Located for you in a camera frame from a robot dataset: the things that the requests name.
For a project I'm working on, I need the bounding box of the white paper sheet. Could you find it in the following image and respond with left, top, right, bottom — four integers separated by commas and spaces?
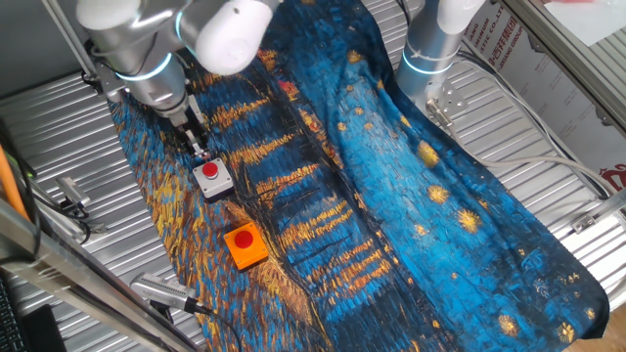
542, 0, 626, 48

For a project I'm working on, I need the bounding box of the orange tube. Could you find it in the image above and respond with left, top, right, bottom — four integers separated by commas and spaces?
0, 144, 29, 222

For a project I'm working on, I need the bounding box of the black box device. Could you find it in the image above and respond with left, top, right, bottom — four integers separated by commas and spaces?
22, 302, 68, 352

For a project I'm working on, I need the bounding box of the white box large red button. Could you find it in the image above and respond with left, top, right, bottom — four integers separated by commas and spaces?
191, 156, 237, 201

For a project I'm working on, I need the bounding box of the aluminium frame beam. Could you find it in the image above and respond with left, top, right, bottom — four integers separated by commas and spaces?
498, 0, 626, 133
41, 0, 102, 83
0, 198, 201, 352

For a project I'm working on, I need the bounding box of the aluminium camera bracket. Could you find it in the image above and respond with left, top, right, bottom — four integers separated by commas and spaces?
26, 178, 108, 236

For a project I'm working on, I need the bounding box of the blue yellow painting print cloth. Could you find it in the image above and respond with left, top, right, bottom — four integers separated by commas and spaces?
108, 0, 611, 352

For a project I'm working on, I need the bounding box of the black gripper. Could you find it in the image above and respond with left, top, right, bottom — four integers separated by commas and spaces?
175, 110, 212, 161

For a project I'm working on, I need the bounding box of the black ribbed camera cable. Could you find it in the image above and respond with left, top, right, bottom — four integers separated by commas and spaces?
183, 296, 245, 352

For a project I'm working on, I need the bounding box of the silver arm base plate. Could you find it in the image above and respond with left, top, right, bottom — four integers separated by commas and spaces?
424, 77, 470, 117

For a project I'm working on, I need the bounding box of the white board red print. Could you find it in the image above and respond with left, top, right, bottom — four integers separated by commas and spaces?
462, 0, 626, 193

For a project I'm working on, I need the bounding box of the black keyboard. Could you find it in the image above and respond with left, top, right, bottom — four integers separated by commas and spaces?
0, 273, 28, 352

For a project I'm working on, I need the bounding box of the small silver camera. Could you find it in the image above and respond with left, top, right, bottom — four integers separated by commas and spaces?
55, 175, 93, 210

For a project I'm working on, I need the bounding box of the aluminium corner bracket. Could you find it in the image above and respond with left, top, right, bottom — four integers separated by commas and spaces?
569, 188, 626, 235

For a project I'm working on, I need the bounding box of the orange box red mushroom button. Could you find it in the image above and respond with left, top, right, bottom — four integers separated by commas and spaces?
223, 221, 271, 272

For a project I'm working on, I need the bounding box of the ribbed silver camera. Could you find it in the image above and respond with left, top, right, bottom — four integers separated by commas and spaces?
128, 272, 198, 315

